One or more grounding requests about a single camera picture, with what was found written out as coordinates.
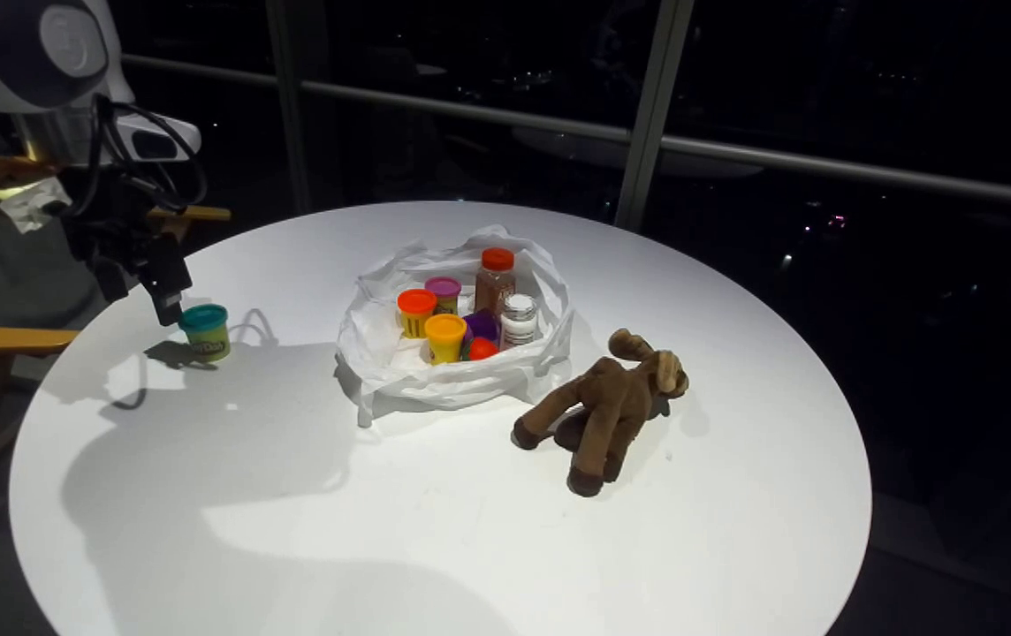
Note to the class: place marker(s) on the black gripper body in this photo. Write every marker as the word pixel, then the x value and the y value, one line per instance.
pixel 129 241

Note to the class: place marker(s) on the green container teal lid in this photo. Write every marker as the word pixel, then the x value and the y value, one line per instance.
pixel 205 329

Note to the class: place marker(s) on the yellow container red-orange lid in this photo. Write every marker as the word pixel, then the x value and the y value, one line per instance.
pixel 415 310

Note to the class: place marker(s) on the yellow-green container magenta lid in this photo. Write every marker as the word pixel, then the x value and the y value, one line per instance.
pixel 443 288

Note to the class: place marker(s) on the yellow container light orange lid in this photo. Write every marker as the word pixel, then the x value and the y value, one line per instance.
pixel 447 333

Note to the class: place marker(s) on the purple plastic container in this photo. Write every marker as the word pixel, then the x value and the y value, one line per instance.
pixel 483 321

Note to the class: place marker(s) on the brown spice jar red lid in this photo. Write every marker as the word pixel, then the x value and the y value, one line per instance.
pixel 496 279

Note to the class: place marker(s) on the brown toy deer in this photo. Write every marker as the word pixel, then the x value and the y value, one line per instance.
pixel 606 406

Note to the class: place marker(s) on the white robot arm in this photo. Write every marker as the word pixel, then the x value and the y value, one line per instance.
pixel 23 59

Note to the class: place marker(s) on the white plastic bag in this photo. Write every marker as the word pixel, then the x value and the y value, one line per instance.
pixel 413 377

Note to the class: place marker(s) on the metal window post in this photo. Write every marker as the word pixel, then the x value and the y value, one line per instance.
pixel 653 108

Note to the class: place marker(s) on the horizontal window rail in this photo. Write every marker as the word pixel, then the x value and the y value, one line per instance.
pixel 836 170

